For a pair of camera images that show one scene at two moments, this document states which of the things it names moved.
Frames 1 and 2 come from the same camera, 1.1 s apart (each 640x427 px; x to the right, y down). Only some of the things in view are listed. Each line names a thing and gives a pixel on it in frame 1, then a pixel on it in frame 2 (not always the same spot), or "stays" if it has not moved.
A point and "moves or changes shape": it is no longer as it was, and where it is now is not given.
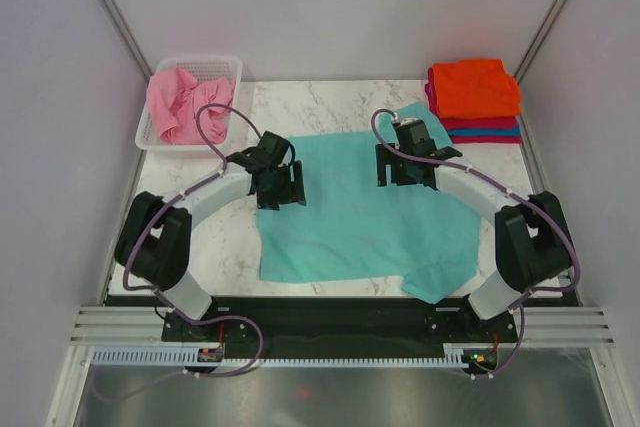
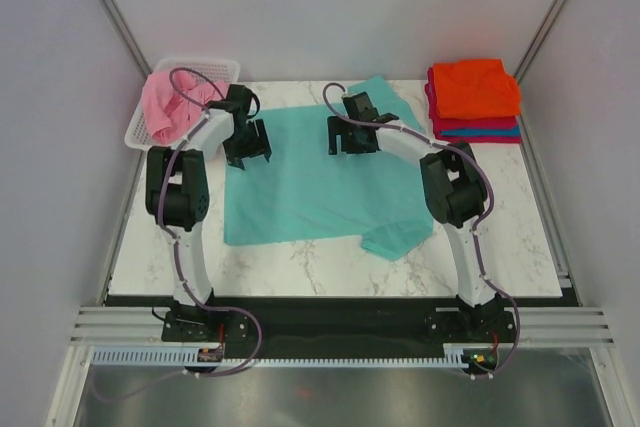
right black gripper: (383, 158) -> (338, 126)
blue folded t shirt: (483, 132) stays
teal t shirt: (373, 213) moves or changes shape
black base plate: (339, 327) stays
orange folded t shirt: (476, 89) stays
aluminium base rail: (146, 325) stays
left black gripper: (292, 193) -> (260, 146)
